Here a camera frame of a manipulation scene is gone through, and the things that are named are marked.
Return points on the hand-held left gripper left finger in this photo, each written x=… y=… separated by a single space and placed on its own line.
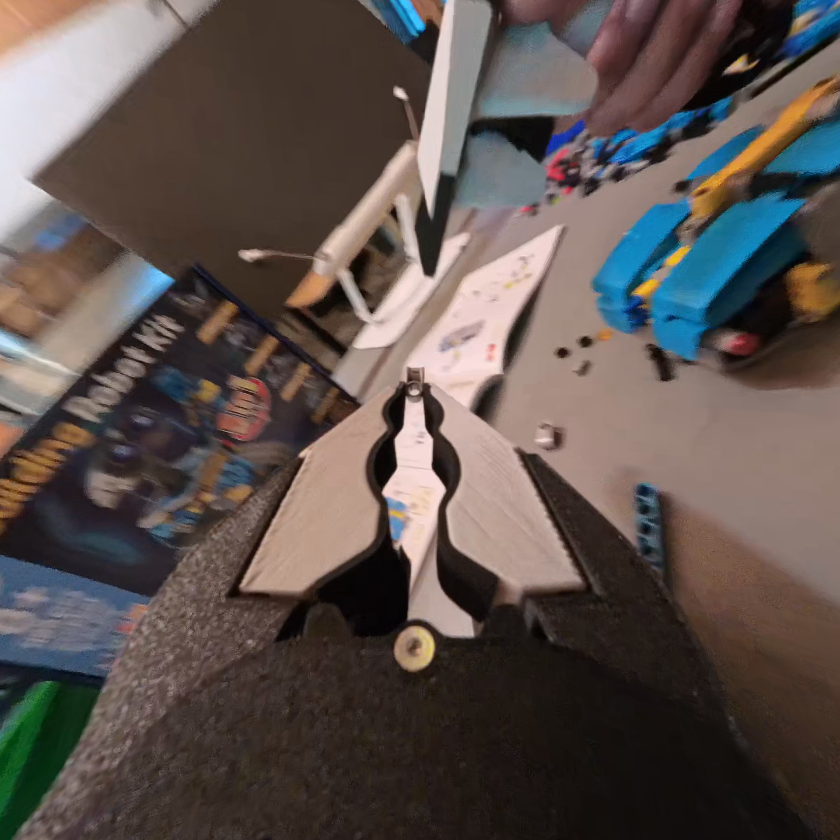
x=315 y=518

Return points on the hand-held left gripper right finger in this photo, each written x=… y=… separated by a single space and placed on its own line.
x=505 y=518

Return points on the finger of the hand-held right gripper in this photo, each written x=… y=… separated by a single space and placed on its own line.
x=453 y=98

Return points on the light grey connector brick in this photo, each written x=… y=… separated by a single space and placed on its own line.
x=546 y=435
x=415 y=382

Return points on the grey desk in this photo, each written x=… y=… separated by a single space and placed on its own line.
x=656 y=426

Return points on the person's right hand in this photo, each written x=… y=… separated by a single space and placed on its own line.
x=656 y=59

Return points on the pile of toy bricks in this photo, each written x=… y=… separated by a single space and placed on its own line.
x=630 y=148

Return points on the white laptop stand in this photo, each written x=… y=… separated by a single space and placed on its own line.
x=380 y=210

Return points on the blue beam brick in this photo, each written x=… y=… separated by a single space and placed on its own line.
x=649 y=525

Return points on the dark blue toy kit box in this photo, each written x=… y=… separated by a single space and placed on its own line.
x=164 y=426

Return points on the white instruction booklet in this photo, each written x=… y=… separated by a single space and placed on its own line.
x=485 y=308

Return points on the black pin brick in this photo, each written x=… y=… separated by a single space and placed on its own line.
x=659 y=362

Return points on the black screen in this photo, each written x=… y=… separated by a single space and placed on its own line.
x=229 y=131

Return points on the blue toy car model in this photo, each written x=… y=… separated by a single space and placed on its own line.
x=709 y=282

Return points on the green storage bin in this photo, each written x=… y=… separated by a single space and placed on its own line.
x=33 y=754

